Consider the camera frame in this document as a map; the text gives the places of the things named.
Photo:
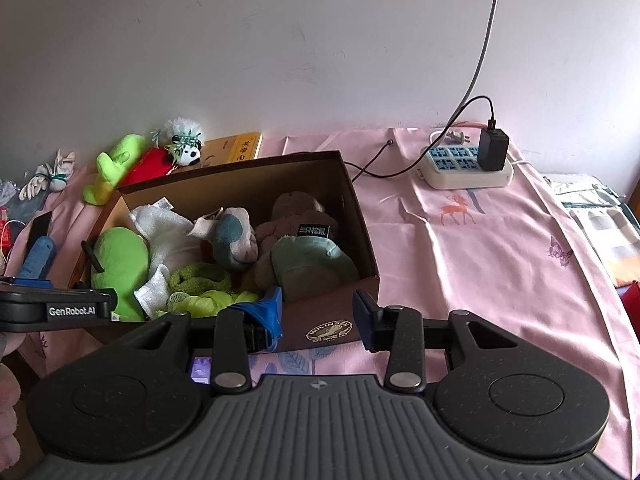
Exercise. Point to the white plug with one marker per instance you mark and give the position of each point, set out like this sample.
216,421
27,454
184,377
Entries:
457,137

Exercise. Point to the neon green plush toy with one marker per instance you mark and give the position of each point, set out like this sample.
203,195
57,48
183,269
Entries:
117,162

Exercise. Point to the pale checked cloth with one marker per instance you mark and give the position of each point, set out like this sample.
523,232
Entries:
600,225

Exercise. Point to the pale teal soft item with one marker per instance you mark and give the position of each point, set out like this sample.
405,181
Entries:
310,267

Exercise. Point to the white power strip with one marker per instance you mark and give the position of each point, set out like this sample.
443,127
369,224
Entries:
455,172

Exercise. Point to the clear plastic bag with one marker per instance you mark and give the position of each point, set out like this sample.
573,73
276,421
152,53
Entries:
6,190

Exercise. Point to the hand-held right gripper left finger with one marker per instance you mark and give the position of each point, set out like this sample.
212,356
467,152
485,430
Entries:
270,312

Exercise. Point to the pinkish brown plush item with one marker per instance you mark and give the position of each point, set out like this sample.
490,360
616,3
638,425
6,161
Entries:
295,210

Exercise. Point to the yellow sock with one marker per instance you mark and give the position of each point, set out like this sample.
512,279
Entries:
222,302

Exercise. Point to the yellow book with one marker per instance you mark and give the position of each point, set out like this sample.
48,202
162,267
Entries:
235,149

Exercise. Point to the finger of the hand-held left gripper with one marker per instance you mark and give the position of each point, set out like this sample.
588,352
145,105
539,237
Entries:
93,259

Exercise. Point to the small panda plush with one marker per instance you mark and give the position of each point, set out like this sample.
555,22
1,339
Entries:
190,154

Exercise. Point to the person's left hand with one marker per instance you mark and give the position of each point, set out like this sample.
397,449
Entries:
7,410

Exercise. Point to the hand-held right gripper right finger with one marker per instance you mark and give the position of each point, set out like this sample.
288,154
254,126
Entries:
363,321

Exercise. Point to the pink printed bedsheet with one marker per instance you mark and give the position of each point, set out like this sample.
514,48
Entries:
475,270

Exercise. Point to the bright green plush mitt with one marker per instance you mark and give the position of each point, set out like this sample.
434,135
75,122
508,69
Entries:
120,270

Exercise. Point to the white fluffy sock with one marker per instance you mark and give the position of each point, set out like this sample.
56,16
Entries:
167,242

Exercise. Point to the red packet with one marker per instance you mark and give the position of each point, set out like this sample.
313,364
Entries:
3,220

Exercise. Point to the black charger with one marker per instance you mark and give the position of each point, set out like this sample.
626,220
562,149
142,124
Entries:
492,152

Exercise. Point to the white glove bundle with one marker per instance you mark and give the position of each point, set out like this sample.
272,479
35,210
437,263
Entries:
62,165
35,183

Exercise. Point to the olive green sock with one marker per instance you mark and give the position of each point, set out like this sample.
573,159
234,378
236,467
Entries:
200,277

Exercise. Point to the blue case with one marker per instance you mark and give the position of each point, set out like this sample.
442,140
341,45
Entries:
39,260

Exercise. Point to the brown cardboard box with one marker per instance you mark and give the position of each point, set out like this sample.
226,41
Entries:
330,320

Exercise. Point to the black phone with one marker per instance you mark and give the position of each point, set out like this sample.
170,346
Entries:
39,227

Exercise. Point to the red cloth item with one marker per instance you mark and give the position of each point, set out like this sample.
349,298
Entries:
632,310

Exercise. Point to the teal white plush toy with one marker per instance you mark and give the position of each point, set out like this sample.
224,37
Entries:
232,237

